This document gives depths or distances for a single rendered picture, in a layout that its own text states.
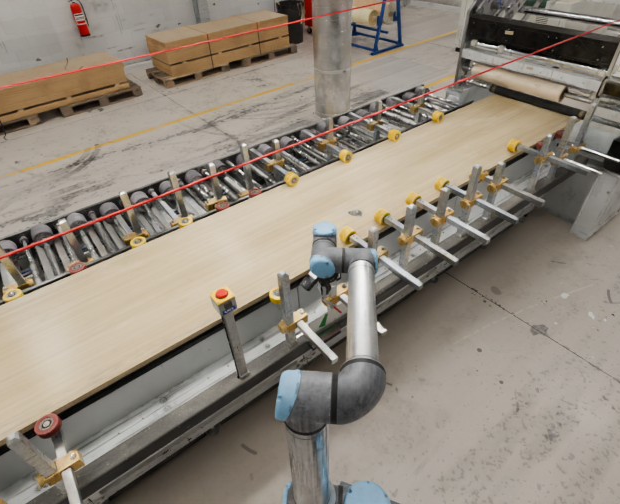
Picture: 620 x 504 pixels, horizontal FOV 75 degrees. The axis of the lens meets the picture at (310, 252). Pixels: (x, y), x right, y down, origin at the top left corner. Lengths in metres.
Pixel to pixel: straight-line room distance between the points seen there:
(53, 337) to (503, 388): 2.43
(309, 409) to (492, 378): 2.00
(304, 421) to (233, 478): 1.50
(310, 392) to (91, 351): 1.20
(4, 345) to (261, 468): 1.36
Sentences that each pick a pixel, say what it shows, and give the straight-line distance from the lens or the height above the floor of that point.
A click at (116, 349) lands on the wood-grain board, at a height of 0.90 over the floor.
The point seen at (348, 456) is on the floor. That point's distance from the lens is 2.47.
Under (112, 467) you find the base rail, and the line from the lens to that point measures 1.89.
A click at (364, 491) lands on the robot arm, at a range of 1.50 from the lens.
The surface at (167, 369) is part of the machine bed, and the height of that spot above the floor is 0.75.
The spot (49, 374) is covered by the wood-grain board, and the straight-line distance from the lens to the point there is 1.98.
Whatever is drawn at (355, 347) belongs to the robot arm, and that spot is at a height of 1.41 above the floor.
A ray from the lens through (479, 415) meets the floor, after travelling 2.70.
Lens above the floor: 2.29
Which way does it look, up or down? 41 degrees down
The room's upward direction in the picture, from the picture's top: 3 degrees counter-clockwise
